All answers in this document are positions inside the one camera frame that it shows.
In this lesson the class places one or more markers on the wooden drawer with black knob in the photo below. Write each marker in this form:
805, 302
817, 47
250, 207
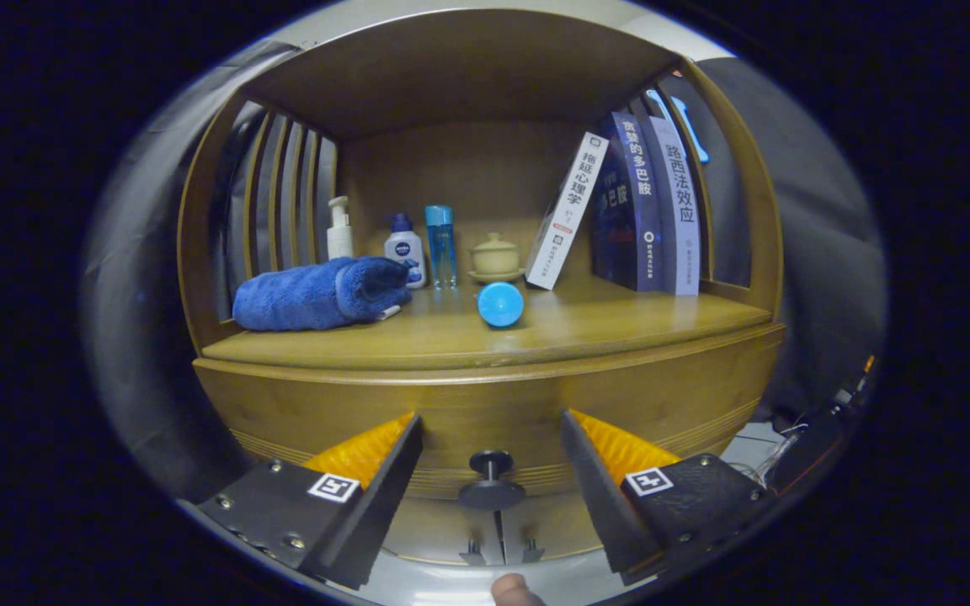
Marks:
493, 404

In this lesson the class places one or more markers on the wooden cabinet door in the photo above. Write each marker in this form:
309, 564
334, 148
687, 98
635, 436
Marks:
552, 530
434, 530

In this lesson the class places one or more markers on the white book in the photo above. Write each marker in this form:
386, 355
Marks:
565, 215

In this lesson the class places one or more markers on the blue rolled towel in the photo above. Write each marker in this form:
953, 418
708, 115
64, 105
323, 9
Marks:
308, 295

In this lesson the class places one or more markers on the clear blue bottle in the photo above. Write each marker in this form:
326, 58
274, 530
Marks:
441, 248

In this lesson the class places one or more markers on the beige lidded tea cup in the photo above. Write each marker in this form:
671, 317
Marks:
496, 259

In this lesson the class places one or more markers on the dark blue book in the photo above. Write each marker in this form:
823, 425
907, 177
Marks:
632, 210

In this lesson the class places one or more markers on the light blue tube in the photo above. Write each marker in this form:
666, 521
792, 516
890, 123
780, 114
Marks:
500, 305

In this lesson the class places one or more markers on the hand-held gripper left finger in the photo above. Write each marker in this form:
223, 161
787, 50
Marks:
384, 497

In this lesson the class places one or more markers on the white pump bottle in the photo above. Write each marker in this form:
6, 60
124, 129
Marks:
339, 240

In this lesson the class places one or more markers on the wooden countertop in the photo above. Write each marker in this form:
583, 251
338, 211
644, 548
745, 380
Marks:
620, 320

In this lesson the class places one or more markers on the pale grey-blue book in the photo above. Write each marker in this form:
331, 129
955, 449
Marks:
679, 210

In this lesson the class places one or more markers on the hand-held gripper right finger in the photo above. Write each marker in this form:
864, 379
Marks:
603, 497

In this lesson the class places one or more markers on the wooden cabinet with shelf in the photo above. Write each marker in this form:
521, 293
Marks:
468, 76

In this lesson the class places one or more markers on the black backdrop cloth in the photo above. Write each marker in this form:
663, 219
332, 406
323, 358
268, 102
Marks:
813, 252

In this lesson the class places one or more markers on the white bottle with blue cap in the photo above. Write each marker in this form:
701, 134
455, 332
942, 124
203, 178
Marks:
405, 252

